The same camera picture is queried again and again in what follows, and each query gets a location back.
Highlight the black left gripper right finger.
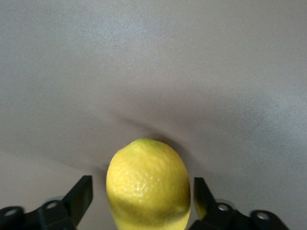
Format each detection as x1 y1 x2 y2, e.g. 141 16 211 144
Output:
193 177 290 230

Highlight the yellow lemon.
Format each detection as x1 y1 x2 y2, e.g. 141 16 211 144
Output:
106 138 192 230

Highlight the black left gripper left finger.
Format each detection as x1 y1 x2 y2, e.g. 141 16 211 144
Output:
0 175 94 230

